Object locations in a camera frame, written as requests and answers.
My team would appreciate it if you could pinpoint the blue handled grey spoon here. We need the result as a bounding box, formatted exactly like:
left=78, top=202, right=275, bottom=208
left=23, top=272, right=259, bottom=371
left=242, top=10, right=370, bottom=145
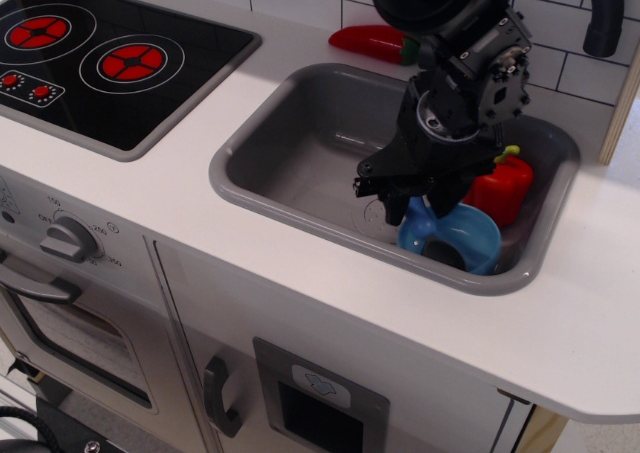
left=397, top=197, right=466, bottom=271

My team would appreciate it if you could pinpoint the grey cabinet door handle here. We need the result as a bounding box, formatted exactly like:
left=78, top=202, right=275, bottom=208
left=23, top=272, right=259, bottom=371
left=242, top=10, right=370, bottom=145
left=203, top=356, right=243, bottom=438

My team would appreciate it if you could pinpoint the grey oven door handle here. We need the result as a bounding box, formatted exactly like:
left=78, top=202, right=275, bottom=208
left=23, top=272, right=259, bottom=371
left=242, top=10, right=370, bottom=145
left=1, top=259, right=82, bottom=304

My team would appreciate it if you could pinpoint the white toy oven door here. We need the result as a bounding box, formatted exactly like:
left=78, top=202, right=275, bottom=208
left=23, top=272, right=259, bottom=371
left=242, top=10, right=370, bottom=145
left=0, top=252, right=166, bottom=417

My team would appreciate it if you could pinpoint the red toy bell pepper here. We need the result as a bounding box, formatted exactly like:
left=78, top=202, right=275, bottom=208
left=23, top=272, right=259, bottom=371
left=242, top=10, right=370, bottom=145
left=463, top=145, right=534, bottom=228

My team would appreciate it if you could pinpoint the black toy stove top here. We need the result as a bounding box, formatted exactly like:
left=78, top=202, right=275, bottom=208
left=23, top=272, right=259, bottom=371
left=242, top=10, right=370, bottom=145
left=1, top=0, right=261, bottom=162

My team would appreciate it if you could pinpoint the grey plastic sink basin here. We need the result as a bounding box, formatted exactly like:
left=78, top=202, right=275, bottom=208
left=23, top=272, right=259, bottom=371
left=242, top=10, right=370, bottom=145
left=209, top=64, right=580, bottom=296

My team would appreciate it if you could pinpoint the dark grey toy faucet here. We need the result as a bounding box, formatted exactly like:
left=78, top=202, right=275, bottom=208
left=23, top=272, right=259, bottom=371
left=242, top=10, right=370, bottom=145
left=583, top=0, right=625, bottom=58

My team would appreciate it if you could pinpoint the grey oven temperature knob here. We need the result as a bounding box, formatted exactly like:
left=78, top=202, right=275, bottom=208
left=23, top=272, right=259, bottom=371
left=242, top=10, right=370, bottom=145
left=40, top=216, right=98, bottom=263

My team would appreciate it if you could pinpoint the red toy chili pepper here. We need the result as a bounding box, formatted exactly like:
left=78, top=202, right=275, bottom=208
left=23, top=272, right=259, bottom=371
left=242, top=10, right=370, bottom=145
left=328, top=25, right=420, bottom=66

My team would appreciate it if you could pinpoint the light blue plastic bowl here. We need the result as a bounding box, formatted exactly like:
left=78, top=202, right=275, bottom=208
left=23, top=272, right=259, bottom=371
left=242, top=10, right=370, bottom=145
left=397, top=195, right=503, bottom=277

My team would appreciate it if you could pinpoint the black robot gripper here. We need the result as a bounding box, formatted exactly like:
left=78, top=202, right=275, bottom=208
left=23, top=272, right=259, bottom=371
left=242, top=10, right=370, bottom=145
left=353, top=71, right=504, bottom=226

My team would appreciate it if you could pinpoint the black cable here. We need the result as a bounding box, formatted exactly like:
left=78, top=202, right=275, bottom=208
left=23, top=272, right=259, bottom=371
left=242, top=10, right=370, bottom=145
left=0, top=405, right=71, bottom=453

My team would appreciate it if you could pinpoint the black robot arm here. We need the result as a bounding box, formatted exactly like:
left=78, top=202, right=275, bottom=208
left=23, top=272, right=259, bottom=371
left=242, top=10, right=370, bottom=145
left=354, top=0, right=531, bottom=226

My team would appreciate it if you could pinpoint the grey ice dispenser panel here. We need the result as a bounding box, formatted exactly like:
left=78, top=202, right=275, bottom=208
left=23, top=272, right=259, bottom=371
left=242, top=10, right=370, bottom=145
left=253, top=337, right=390, bottom=453

